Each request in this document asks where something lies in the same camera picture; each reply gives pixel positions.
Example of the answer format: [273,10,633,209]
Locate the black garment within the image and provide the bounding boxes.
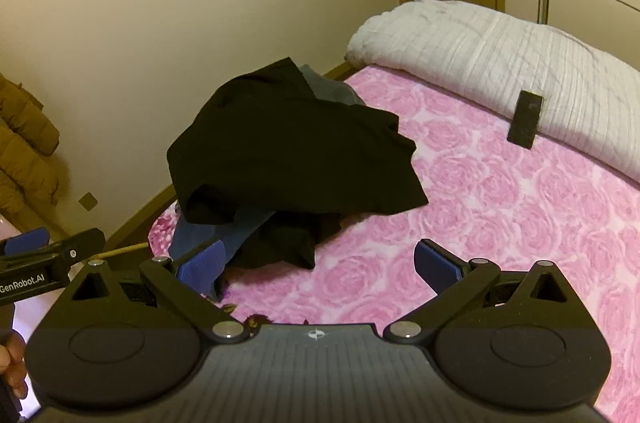
[166,57,430,272]

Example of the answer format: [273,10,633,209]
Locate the blue jeans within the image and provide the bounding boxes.
[169,203,277,271]

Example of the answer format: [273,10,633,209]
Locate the light wooden stick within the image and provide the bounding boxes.
[96,242,152,260]

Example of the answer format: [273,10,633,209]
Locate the person's left hand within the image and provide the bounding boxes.
[0,332,29,400]

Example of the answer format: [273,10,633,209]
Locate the brown puffer jacket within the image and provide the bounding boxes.
[0,73,62,231]

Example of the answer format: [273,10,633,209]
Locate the white ribbed quilt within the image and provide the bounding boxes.
[346,0,640,184]

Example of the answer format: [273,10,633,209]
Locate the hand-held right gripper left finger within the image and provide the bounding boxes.
[55,240,248,345]

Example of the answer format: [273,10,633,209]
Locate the grey blue garment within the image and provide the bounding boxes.
[299,64,367,108]

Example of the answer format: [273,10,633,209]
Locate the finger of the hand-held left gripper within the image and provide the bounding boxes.
[0,228,107,277]
[0,227,52,257]

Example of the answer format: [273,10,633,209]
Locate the black phone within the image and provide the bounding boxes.
[506,90,544,150]

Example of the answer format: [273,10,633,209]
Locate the pink rose blanket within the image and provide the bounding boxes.
[147,65,640,423]

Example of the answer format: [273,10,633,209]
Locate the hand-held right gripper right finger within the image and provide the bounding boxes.
[382,239,585,347]

